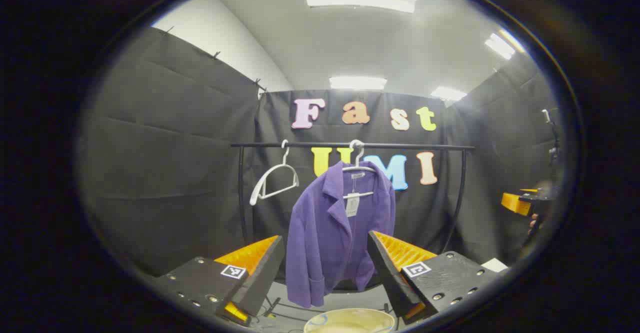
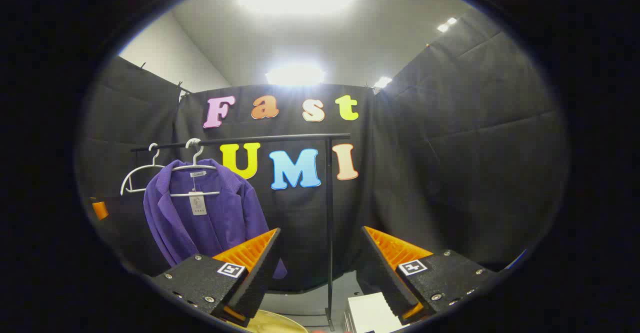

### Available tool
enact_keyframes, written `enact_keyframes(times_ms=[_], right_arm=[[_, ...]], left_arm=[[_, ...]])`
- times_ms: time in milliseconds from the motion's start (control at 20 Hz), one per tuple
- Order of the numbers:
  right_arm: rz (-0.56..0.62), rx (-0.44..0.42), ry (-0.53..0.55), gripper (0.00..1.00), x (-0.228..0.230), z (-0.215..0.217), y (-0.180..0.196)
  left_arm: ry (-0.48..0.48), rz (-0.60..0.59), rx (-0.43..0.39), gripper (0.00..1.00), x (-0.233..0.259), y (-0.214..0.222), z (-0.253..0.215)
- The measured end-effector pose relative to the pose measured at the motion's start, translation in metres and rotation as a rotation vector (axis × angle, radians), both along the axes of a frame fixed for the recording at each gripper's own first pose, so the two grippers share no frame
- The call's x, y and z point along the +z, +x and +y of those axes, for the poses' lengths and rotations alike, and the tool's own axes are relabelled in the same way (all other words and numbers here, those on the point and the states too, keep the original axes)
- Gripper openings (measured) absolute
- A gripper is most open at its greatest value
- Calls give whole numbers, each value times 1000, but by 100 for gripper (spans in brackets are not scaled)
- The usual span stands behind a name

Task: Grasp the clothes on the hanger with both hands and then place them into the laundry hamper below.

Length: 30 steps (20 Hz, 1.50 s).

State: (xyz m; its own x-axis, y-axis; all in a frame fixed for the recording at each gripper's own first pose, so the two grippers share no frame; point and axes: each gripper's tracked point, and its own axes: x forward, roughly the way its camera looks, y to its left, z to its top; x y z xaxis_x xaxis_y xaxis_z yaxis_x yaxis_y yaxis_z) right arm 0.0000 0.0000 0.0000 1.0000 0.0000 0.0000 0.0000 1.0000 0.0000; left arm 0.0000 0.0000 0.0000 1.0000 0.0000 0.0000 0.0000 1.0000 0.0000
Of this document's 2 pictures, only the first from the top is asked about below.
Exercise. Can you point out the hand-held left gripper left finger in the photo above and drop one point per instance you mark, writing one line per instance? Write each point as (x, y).
(262, 278)

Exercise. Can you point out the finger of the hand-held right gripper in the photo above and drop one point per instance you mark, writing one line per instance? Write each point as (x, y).
(515, 204)

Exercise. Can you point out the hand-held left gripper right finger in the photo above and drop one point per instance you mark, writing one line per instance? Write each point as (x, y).
(387, 273)

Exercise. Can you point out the cream laundry hamper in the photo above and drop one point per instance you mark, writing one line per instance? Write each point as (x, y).
(350, 323)

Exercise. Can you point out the purple knit jacket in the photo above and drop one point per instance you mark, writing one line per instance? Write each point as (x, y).
(320, 233)

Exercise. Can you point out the white hanger with crossbar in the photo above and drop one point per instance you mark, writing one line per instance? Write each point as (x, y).
(358, 162)

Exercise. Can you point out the white plastic hanger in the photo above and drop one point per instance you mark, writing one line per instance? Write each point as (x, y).
(285, 159)

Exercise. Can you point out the black metal clothes rack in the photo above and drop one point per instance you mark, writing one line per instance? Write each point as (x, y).
(310, 145)

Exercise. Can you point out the black backdrop cloth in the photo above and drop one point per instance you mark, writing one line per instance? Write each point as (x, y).
(175, 173)

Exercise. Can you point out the small black clip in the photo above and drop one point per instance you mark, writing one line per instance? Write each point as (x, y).
(168, 30)
(258, 83)
(216, 54)

